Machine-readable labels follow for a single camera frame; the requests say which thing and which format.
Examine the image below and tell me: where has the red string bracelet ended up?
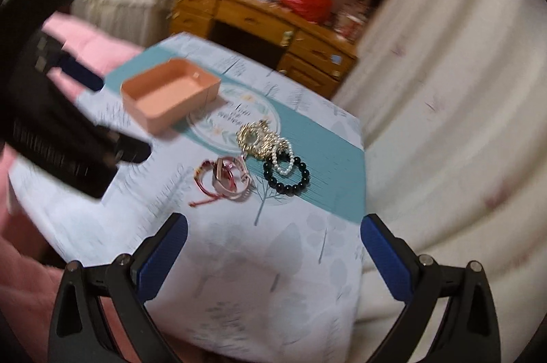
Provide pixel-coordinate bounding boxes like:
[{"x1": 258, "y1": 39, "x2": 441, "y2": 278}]
[{"x1": 188, "y1": 159, "x2": 232, "y2": 209}]

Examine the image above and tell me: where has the pink watch band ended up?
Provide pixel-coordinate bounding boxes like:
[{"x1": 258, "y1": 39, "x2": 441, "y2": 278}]
[{"x1": 212, "y1": 156, "x2": 252, "y2": 201}]

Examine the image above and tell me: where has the gold hair comb crown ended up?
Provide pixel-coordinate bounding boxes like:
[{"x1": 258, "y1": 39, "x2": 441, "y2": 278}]
[{"x1": 237, "y1": 120, "x2": 279, "y2": 160}]

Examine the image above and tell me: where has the black bead bracelet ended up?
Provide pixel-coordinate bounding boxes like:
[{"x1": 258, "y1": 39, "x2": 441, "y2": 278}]
[{"x1": 261, "y1": 150, "x2": 312, "y2": 197}]

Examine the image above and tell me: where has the small white pearl bracelet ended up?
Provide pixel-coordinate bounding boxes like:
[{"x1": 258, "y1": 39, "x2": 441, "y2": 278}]
[{"x1": 270, "y1": 137, "x2": 296, "y2": 177}]

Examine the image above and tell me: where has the pink jewelry box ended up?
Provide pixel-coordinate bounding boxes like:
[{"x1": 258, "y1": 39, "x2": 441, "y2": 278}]
[{"x1": 120, "y1": 57, "x2": 221, "y2": 135}]

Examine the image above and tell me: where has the grey white bedding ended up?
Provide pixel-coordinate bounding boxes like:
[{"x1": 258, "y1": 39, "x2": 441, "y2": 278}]
[{"x1": 70, "y1": 0, "x2": 174, "y2": 47}]

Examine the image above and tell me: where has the pink blanket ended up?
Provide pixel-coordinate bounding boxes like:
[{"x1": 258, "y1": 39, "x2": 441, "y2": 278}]
[{"x1": 0, "y1": 12, "x2": 147, "y2": 363}]

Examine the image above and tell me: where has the teal white printed tablecloth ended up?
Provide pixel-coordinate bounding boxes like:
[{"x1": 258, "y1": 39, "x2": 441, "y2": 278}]
[{"x1": 9, "y1": 35, "x2": 365, "y2": 362}]

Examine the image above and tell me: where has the wooden desk with drawers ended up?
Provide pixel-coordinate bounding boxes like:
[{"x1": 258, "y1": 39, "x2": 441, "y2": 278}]
[{"x1": 168, "y1": 0, "x2": 358, "y2": 98}]

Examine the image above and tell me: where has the white floral curtain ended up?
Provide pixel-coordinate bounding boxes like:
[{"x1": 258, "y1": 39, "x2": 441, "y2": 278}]
[{"x1": 334, "y1": 0, "x2": 546, "y2": 362}]

